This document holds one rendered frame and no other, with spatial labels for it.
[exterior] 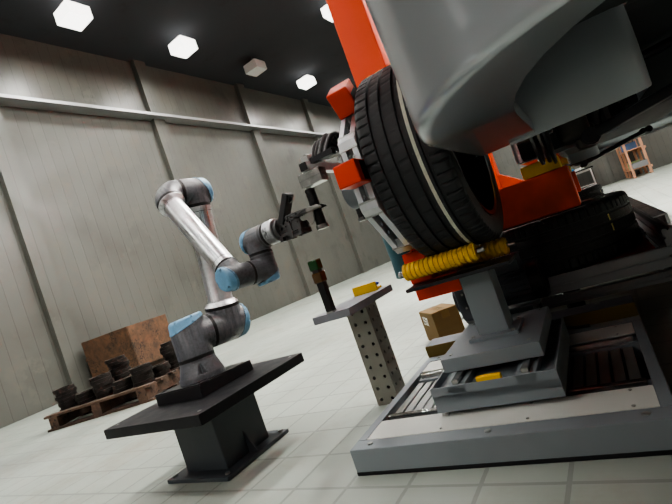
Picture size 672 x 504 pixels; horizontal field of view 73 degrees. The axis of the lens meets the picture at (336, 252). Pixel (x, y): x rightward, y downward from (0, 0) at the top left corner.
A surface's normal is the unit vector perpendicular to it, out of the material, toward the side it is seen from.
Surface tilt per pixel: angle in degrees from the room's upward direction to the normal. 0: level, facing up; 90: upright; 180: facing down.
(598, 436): 90
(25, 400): 90
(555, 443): 90
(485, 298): 90
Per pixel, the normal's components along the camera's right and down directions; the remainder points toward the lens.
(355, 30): -0.48, 0.15
